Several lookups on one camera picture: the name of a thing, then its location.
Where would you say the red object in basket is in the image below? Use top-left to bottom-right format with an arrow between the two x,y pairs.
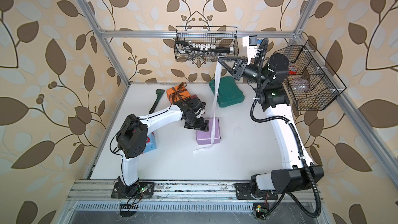
289,66 -> 298,75

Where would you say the brown ribbon bow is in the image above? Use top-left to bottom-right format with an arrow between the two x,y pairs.
169,82 -> 189,103

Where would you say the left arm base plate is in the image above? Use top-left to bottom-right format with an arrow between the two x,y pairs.
111,180 -> 155,199

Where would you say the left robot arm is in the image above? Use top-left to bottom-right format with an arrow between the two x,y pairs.
115,97 -> 208,187

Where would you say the orange gift box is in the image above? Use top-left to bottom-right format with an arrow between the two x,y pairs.
166,83 -> 192,103

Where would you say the aluminium front rail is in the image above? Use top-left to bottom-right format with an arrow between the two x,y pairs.
66,179 -> 324,203

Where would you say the blue gift box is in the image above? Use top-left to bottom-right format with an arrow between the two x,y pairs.
143,132 -> 157,153

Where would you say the green plastic tool case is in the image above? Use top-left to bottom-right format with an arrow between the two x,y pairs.
217,76 -> 245,108

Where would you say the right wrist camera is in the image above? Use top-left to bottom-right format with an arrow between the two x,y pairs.
242,35 -> 259,59

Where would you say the black corrugated cable conduit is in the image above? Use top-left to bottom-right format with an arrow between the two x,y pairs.
249,38 -> 322,219

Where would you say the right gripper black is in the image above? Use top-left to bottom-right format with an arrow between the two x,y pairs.
221,56 -> 270,89

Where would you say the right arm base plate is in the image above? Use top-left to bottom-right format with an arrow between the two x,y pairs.
234,182 -> 279,201

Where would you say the black wire basket right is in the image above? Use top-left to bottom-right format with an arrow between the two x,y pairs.
275,40 -> 347,111

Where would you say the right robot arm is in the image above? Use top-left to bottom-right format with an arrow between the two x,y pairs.
218,54 -> 324,198

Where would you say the socket set rail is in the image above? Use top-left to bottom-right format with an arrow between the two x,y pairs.
174,40 -> 235,55

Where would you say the black wire basket back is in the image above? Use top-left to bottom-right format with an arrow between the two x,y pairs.
174,25 -> 239,63

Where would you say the white ribbon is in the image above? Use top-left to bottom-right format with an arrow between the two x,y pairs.
192,62 -> 222,154

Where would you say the purple gift box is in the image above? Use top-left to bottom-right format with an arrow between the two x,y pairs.
196,118 -> 221,145

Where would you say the black wire basket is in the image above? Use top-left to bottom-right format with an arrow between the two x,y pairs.
174,25 -> 239,63
275,40 -> 347,111

